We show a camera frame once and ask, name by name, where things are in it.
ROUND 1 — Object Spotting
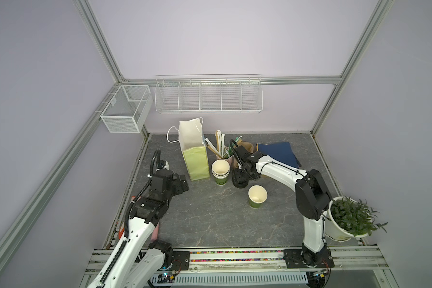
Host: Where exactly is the brown pulp cup carrier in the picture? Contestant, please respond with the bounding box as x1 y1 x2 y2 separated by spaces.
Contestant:
238 141 255 154

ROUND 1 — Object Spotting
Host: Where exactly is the green paper coffee cup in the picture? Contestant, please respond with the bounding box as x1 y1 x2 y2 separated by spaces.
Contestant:
248 186 268 209

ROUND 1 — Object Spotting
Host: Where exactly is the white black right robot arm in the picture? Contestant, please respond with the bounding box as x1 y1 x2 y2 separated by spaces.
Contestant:
230 141 334 268

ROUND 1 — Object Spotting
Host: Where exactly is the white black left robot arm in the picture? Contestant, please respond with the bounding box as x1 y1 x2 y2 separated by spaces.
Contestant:
88 150 189 288

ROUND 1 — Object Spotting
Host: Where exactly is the pink straw holder cup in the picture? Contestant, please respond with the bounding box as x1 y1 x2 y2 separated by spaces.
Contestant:
216 154 234 168

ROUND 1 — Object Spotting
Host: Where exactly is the green wrapped straw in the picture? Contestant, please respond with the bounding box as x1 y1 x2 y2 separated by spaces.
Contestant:
228 136 242 156

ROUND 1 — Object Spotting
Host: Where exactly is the stack of paper cups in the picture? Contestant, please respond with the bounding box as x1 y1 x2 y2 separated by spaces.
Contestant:
211 160 230 186

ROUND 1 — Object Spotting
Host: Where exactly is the brown wrapped straw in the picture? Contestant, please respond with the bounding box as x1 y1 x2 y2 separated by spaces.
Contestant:
206 142 223 159

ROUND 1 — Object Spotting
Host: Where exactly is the white wrapped straw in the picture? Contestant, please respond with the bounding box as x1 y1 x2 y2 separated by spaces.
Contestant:
216 130 226 158

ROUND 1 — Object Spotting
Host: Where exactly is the illustrated paper bag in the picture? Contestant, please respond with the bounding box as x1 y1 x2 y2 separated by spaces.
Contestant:
166 117 210 181

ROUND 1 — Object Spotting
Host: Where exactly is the red white glove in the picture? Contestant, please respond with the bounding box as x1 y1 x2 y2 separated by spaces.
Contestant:
117 223 160 242

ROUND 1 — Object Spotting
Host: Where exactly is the small white mesh basket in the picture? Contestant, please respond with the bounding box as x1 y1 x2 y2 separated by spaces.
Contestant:
101 85 153 134

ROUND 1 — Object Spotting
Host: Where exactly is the potted green plant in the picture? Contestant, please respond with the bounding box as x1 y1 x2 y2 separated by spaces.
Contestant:
325 196 388 242

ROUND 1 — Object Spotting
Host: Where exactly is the long white wire shelf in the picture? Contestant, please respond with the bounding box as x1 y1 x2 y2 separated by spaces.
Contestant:
155 74 264 114

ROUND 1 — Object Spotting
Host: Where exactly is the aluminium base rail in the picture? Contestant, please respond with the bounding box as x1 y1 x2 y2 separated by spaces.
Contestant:
170 246 397 288

